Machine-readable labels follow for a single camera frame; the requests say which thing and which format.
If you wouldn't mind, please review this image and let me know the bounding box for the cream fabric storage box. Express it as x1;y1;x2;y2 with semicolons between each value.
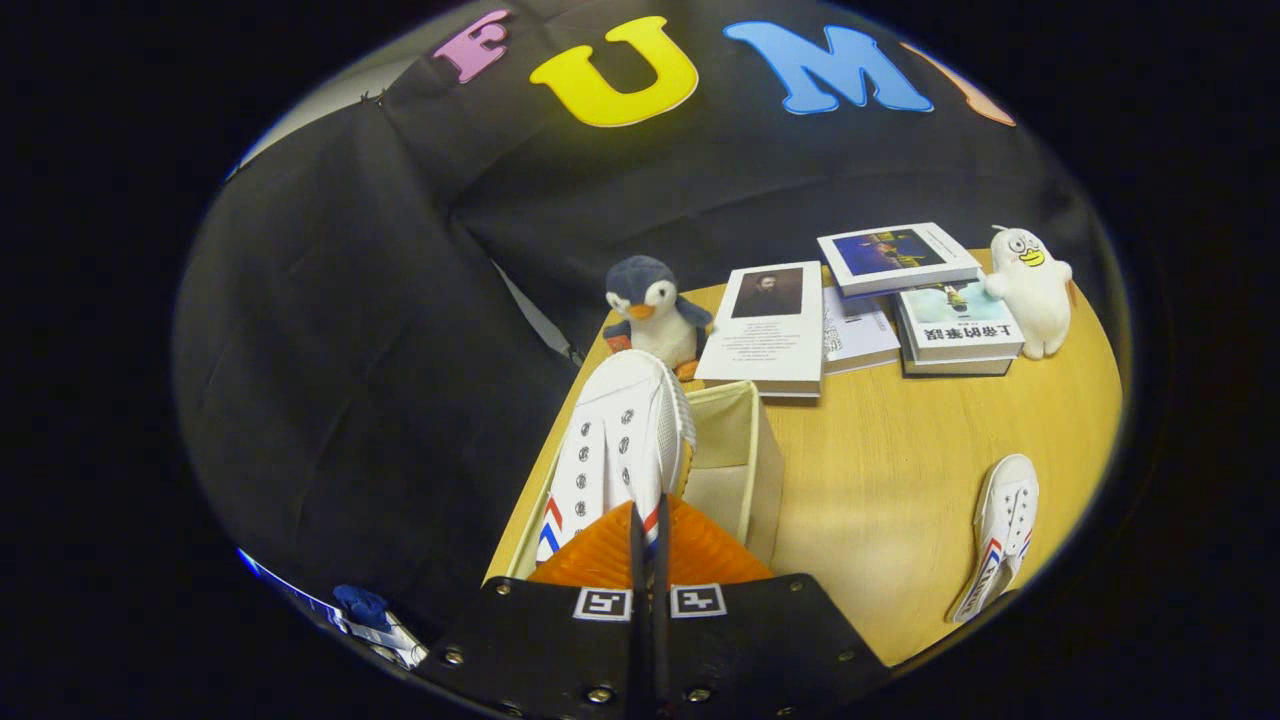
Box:
485;380;786;581

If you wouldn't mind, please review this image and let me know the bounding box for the white text-covered book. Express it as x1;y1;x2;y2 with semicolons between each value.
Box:
822;288;903;376

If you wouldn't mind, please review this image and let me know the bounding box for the white duck plush toy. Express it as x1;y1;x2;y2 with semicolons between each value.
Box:
982;225;1074;361

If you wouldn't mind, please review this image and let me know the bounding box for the black backdrop cloth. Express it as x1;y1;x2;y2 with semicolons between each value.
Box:
175;0;1111;641

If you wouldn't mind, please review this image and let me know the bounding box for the penguin plush toy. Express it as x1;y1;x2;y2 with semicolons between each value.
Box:
602;255;715;383

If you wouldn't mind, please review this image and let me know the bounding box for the book with blue picture cover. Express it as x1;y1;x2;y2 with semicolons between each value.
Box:
817;222;981;298

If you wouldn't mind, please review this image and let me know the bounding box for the book with pale green cover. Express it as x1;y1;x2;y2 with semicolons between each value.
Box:
893;280;1026;363

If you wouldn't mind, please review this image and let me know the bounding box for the white canvas shoe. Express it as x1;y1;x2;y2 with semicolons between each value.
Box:
945;454;1041;625
535;349;698;566

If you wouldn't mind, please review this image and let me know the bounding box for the white and blue device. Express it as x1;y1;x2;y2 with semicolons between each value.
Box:
240;548;429;669

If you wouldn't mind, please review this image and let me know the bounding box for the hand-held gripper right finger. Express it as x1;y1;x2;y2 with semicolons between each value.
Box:
655;495;891;720

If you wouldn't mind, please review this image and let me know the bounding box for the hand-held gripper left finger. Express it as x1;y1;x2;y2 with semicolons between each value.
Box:
415;500;643;720

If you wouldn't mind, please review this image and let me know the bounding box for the book with portrait cover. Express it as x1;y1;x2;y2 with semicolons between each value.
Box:
695;261;826;399

